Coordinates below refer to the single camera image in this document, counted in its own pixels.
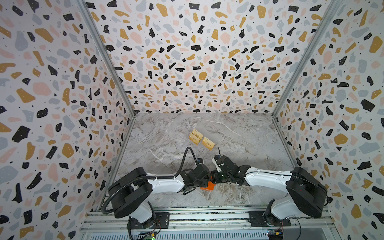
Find orange card holder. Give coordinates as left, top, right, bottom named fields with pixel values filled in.
left=200, top=181, right=216, bottom=192

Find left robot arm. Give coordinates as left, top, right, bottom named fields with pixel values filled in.
left=102, top=162, right=213, bottom=224

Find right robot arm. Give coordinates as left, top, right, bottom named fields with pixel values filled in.
left=210, top=155, right=328, bottom=227

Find gold card back right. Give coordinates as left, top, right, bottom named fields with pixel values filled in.
left=202, top=137, right=215, bottom=151

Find gold card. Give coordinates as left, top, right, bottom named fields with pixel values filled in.
left=189, top=133, right=201, bottom=145
left=202, top=137, right=215, bottom=151
left=192, top=129, right=204, bottom=140

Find gold card back left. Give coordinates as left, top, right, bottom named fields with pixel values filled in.
left=192, top=129, right=204, bottom=140

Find left black corrugated cable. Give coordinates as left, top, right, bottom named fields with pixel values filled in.
left=101, top=146, right=200, bottom=215

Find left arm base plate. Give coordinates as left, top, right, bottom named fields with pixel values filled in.
left=141, top=212, right=170, bottom=229

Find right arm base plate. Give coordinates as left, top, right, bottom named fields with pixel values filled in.
left=248, top=211, right=291, bottom=228

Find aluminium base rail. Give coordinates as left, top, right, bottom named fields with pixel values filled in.
left=76, top=205, right=342, bottom=240

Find left aluminium corner post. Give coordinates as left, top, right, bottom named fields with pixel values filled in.
left=74, top=0, right=136, bottom=118

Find aluminium corner post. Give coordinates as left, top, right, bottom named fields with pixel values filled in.
left=74, top=0, right=136, bottom=118
left=271, top=0, right=343, bottom=118

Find right aluminium corner post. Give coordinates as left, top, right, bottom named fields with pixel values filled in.
left=271, top=0, right=343, bottom=118

